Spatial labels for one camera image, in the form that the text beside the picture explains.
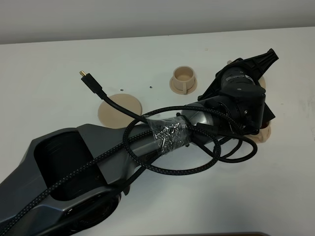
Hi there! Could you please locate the beige ceramic teapot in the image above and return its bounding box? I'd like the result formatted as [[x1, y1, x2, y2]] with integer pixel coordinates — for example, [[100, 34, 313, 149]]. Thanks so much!
[[226, 60, 266, 89]]

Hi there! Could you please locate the left braided black cable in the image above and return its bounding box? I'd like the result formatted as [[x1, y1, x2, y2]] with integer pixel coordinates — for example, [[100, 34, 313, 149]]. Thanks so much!
[[0, 105, 258, 236]]

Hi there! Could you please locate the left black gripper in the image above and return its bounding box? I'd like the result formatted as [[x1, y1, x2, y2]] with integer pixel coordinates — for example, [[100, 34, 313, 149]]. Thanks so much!
[[197, 49, 279, 135]]

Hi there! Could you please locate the far beige cup saucer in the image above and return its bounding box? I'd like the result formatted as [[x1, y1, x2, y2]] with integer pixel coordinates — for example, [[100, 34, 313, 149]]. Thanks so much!
[[169, 77, 197, 95]]

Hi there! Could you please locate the far beige teacup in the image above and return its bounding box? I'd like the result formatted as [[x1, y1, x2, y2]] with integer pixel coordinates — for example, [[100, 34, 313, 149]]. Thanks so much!
[[172, 66, 196, 81]]

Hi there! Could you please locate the near beige teacup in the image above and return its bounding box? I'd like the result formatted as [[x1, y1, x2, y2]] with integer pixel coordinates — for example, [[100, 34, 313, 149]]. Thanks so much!
[[248, 121, 271, 144]]

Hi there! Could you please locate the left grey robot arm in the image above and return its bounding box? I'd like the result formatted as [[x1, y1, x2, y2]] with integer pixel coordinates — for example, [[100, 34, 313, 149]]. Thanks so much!
[[0, 49, 278, 236]]

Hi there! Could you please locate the beige teacup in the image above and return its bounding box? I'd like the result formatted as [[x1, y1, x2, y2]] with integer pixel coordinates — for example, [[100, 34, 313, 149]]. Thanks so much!
[[172, 66, 196, 81], [248, 121, 271, 144]]

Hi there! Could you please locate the loose black plug cable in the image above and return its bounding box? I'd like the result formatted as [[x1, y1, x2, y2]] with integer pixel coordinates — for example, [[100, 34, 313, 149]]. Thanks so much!
[[78, 70, 148, 123]]

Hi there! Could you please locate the beige teapot saucer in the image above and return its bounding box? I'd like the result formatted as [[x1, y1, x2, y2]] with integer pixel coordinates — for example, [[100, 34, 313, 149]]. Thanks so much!
[[97, 93, 143, 129]]

